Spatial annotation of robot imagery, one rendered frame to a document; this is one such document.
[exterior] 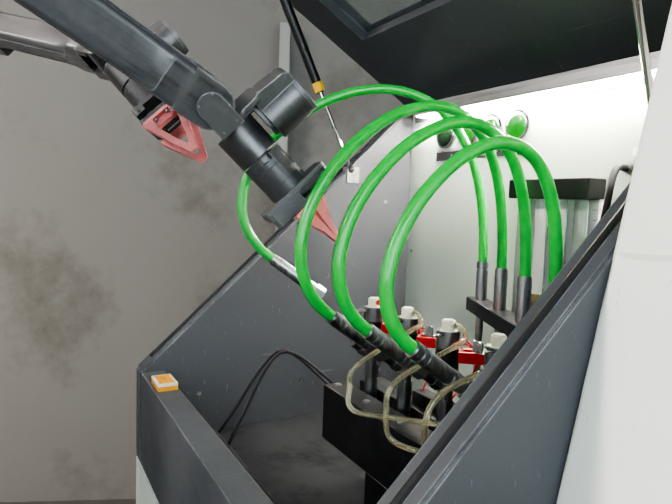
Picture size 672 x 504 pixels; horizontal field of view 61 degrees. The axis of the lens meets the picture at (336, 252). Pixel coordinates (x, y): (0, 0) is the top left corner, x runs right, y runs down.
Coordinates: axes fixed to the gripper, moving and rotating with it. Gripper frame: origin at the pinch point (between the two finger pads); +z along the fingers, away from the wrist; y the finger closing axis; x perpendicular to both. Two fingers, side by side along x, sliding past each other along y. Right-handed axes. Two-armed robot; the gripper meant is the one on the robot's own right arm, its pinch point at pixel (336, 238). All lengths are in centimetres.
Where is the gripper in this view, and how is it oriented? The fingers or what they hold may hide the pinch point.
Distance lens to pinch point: 77.6
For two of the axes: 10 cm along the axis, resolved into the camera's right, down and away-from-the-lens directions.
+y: 7.1, -7.0, 1.0
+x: -2.2, -0.9, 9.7
